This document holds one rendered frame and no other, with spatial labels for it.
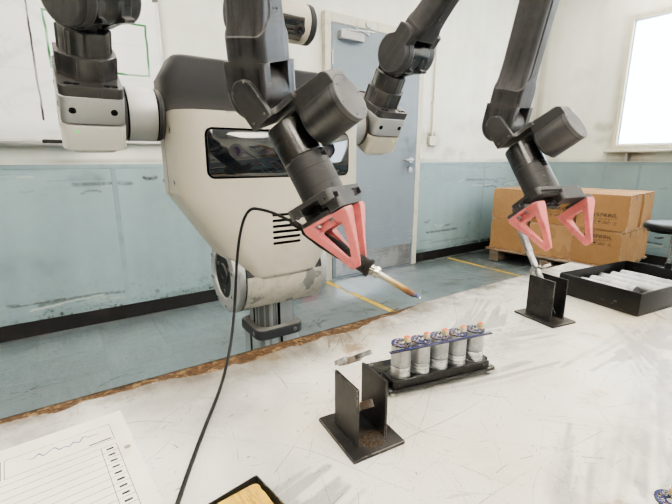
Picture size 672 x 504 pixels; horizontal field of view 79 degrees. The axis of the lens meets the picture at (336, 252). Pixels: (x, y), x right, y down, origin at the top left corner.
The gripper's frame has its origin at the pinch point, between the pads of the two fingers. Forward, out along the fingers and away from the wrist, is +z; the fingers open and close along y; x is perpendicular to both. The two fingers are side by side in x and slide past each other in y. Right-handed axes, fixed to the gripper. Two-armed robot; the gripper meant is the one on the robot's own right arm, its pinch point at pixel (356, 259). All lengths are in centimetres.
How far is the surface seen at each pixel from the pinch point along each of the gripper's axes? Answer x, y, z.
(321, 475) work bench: 4.2, -19.5, 15.3
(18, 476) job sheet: 26.1, -30.4, 2.8
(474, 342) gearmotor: -7.7, 4.1, 16.6
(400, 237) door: 96, 330, 15
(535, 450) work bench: -11.5, -8.2, 24.3
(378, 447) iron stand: 0.7, -14.4, 16.9
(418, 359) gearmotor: -2.1, -1.8, 14.3
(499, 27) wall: -66, 446, -131
